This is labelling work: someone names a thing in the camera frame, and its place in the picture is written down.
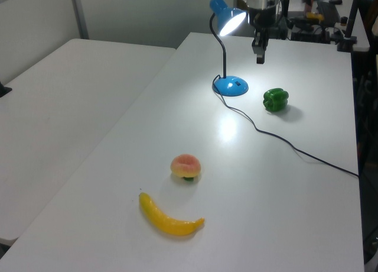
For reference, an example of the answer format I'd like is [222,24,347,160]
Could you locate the green bell pepper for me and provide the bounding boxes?
[262,88,290,113]

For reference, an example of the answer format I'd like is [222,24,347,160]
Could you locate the black lamp power cord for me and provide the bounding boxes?
[212,74,361,179]

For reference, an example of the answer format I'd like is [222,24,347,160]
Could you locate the yellow banana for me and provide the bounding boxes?
[138,192,206,237]

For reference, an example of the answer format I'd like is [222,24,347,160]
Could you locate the grey partition post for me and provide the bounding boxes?
[69,0,90,40]

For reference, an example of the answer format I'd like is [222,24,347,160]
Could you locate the blue desk lamp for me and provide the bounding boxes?
[208,0,250,97]

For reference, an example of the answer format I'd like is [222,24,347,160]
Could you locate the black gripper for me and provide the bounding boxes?
[249,5,279,65]

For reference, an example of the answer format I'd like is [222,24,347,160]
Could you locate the black equipment with cables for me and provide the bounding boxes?
[288,16,341,44]

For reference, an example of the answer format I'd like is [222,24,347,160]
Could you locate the white background desk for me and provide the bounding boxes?
[312,0,372,53]

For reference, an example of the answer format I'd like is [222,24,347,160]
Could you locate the white adjacent table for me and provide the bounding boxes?
[0,38,178,247]

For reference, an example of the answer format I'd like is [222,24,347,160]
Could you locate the pink yellow peach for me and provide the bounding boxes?
[170,153,203,183]

